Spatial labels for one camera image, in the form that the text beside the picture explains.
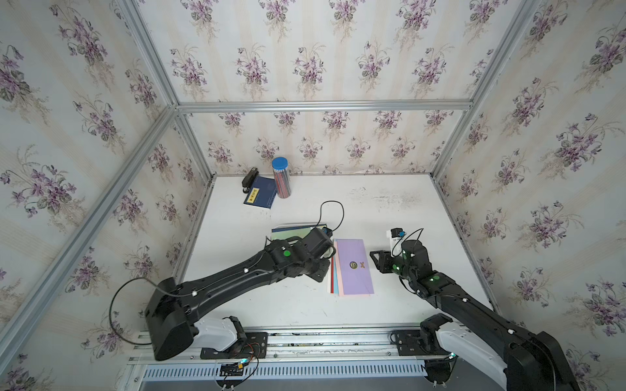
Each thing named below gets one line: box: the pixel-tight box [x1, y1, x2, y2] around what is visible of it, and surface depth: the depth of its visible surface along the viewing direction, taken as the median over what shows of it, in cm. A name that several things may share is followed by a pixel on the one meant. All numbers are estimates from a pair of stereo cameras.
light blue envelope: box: [333, 255, 340, 296], surface depth 88 cm
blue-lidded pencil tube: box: [271, 156, 292, 199], surface depth 103 cm
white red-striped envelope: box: [326, 255, 336, 295], surface depth 88 cm
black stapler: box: [241, 166, 260, 194], surface depth 117 cm
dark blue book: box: [242, 175, 278, 210], surface depth 113 cm
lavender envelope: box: [336, 238, 375, 295], surface depth 90 cm
